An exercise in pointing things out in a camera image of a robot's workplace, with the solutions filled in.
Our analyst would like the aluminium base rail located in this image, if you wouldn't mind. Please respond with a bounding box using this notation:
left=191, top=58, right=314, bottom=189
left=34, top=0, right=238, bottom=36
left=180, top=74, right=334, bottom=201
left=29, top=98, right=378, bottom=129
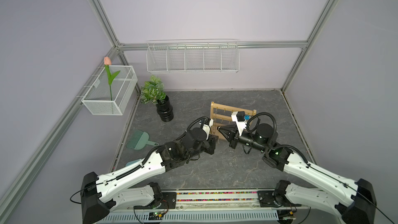
left=87, top=188, right=349, bottom=212

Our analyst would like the white cable duct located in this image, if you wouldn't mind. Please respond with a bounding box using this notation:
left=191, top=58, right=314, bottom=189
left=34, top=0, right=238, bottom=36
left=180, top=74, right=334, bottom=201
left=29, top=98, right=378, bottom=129
left=98, top=209, right=279, bottom=224

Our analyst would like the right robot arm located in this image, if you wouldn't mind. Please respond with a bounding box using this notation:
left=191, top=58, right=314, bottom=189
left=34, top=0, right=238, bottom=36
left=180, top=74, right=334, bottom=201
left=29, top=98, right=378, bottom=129
left=217, top=112, right=380, bottom=224

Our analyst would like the teal dustpan brush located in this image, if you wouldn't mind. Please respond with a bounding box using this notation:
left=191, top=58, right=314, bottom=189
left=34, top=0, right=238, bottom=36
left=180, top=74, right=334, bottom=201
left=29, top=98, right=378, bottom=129
left=126, top=130, right=159, bottom=151

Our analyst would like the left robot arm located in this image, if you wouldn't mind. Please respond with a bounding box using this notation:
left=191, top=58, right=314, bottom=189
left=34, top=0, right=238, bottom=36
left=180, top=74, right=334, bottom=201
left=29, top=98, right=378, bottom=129
left=77, top=117, right=218, bottom=224

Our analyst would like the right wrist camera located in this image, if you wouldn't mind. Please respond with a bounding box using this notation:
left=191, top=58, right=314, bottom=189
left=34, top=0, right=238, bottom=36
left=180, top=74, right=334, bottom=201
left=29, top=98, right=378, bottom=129
left=231, top=111, right=251, bottom=136

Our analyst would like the white mesh wall basket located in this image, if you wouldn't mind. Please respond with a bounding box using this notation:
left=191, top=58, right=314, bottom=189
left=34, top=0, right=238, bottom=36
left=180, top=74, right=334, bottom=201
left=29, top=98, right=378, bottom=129
left=77, top=65, right=137, bottom=116

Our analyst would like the pink artificial tulip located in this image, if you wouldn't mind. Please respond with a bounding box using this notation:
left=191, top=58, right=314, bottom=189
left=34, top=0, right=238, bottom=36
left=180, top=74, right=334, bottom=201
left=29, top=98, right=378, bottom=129
left=104, top=57, right=120, bottom=101

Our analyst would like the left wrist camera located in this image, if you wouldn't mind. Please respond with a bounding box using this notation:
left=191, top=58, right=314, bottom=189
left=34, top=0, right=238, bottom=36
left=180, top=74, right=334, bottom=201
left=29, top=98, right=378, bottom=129
left=200, top=117, right=214, bottom=138

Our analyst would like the green artificial potted plant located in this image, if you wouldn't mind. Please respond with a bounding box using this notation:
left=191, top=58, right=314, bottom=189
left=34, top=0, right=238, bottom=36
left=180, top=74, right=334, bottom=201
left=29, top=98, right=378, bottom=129
left=141, top=75, right=166, bottom=105

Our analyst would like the wooden jewelry display stand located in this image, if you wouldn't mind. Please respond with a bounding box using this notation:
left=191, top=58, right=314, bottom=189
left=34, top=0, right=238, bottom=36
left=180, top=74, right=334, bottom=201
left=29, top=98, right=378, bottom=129
left=210, top=102, right=257, bottom=141

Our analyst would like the white wire wall shelf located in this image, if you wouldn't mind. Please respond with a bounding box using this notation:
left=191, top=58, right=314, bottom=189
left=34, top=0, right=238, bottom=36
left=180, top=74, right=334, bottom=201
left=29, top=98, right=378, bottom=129
left=146, top=39, right=240, bottom=73

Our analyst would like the black plant pot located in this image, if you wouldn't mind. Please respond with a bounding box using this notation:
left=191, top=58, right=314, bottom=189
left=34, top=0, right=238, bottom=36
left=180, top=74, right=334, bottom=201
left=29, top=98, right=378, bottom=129
left=155, top=95, right=174, bottom=122

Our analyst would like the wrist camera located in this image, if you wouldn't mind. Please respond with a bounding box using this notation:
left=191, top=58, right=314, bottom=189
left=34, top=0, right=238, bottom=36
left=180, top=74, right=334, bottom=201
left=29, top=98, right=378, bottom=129
left=231, top=111, right=251, bottom=136
left=200, top=117, right=214, bottom=138

